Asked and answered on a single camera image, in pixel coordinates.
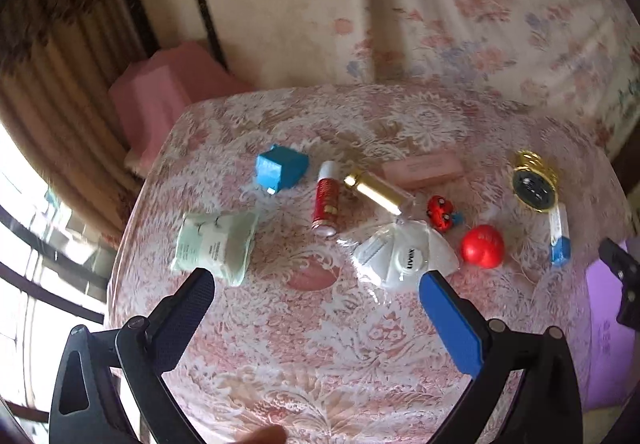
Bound white face mask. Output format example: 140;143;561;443
350;219;460;289

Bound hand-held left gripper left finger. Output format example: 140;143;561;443
49;268;216;444

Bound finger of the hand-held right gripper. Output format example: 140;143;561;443
598;238;640;327

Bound red toy car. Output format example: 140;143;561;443
426;195;463;232

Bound gold perfume bottle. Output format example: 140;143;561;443
342;169;416;219

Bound gold alarm clock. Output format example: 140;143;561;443
510;150;558;211

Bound blue crank box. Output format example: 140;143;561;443
255;144;308;197

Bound green tissue pack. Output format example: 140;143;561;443
170;210;260;287

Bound pink lace tablecloth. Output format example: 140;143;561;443
105;84;631;444

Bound red spray can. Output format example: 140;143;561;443
311;160;347;239

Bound pink stool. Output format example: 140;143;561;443
109;41;253;175

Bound floral bed cover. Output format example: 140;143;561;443
330;0;640;159

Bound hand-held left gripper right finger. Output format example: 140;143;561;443
419;270;585;444

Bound red heart toy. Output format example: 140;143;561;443
460;225;506;269

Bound purple round container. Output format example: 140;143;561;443
582;239;640;410

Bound blue white tube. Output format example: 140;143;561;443
549;203;572;267

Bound brown curtain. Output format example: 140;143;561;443
0;0;161;245

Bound pink case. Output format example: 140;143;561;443
382;150;465;189

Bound barred window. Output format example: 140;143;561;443
0;124;121;425

